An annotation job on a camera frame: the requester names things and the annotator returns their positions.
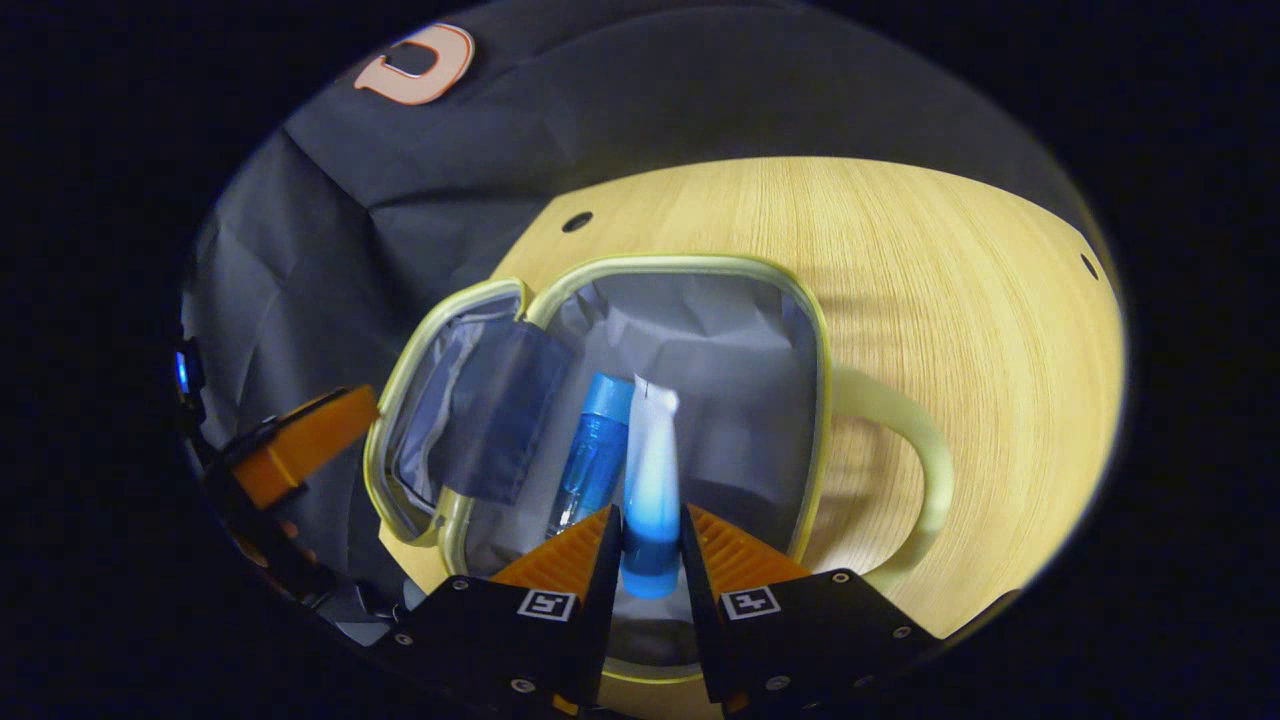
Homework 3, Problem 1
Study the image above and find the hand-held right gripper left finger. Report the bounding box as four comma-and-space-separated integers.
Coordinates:
375, 505, 623, 717

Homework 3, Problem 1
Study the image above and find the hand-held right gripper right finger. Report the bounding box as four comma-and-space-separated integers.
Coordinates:
682, 503, 941, 713

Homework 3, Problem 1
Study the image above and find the clear bottle with blue cap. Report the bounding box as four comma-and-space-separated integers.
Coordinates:
545, 372, 637, 538

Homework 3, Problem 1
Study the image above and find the white and blue tube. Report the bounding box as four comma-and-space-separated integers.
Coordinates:
620, 374, 684, 602

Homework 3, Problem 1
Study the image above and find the black backdrop cloth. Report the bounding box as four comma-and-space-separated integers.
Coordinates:
183, 0, 1101, 611

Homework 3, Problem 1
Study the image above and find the pale yellow suitcase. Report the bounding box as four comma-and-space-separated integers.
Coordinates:
362, 253, 956, 693

